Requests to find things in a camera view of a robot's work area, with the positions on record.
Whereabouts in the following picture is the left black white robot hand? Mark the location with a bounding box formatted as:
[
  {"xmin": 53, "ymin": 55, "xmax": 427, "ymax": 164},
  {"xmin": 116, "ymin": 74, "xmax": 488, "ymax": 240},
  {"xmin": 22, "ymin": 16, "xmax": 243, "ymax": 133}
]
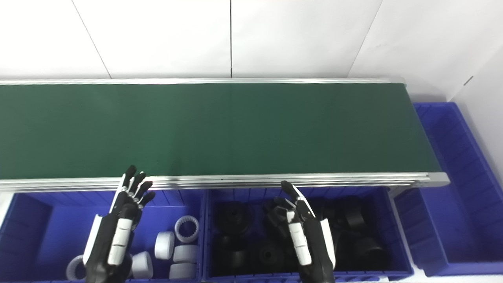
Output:
[{"xmin": 83, "ymin": 165, "xmax": 156, "ymax": 283}]

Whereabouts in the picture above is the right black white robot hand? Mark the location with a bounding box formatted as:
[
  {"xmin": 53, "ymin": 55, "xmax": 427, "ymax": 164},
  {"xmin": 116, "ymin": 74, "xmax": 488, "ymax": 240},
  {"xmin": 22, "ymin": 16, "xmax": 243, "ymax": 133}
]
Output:
[{"xmin": 273, "ymin": 181, "xmax": 336, "ymax": 283}]

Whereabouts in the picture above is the white cylinder part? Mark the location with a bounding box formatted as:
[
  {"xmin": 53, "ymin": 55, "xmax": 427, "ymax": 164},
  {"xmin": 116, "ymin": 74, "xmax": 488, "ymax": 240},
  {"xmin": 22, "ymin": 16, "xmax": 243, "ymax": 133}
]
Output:
[
  {"xmin": 173, "ymin": 244, "xmax": 199, "ymax": 263},
  {"xmin": 169, "ymin": 263, "xmax": 197, "ymax": 279},
  {"xmin": 154, "ymin": 231, "xmax": 175, "ymax": 260},
  {"xmin": 132, "ymin": 251, "xmax": 154, "ymax": 279}
]

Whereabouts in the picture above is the black round flanged part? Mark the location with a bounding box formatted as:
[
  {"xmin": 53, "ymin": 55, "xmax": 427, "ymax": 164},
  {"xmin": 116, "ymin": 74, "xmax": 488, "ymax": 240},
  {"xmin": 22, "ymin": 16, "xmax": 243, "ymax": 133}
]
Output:
[
  {"xmin": 216, "ymin": 201, "xmax": 250, "ymax": 232},
  {"xmin": 334, "ymin": 198, "xmax": 362, "ymax": 228},
  {"xmin": 346, "ymin": 236, "xmax": 387, "ymax": 270},
  {"xmin": 214, "ymin": 236, "xmax": 248, "ymax": 272},
  {"xmin": 251, "ymin": 242, "xmax": 285, "ymax": 272},
  {"xmin": 263, "ymin": 198, "xmax": 293, "ymax": 236}
]

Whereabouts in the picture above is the blue bin with white parts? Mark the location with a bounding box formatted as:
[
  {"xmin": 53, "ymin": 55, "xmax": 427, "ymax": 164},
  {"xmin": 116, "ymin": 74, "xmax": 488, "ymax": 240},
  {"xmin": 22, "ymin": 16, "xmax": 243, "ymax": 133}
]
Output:
[{"xmin": 0, "ymin": 189, "xmax": 207, "ymax": 281}]

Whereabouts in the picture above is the blue bin with black parts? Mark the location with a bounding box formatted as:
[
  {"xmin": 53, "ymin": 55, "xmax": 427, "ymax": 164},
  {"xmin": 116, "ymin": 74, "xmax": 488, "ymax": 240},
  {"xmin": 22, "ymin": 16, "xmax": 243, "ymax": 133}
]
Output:
[{"xmin": 202, "ymin": 187, "xmax": 414, "ymax": 280}]

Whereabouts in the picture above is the green conveyor belt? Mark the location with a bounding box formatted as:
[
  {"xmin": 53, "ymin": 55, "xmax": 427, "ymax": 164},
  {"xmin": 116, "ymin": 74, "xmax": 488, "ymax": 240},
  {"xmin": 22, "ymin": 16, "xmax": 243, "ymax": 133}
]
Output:
[
  {"xmin": 0, "ymin": 83, "xmax": 440, "ymax": 179},
  {"xmin": 0, "ymin": 77, "xmax": 450, "ymax": 193}
]

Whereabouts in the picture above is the large empty blue bin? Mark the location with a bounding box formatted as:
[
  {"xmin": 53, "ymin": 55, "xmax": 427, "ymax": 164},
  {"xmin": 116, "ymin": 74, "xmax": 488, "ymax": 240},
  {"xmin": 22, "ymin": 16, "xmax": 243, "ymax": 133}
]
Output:
[{"xmin": 393, "ymin": 102, "xmax": 503, "ymax": 276}]

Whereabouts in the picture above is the white toothed ring part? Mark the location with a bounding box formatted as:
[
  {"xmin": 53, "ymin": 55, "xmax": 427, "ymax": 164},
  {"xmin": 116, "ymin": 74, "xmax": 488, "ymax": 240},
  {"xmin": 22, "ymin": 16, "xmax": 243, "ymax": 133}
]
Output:
[
  {"xmin": 174, "ymin": 215, "xmax": 199, "ymax": 243},
  {"xmin": 66, "ymin": 255, "xmax": 87, "ymax": 281}
]

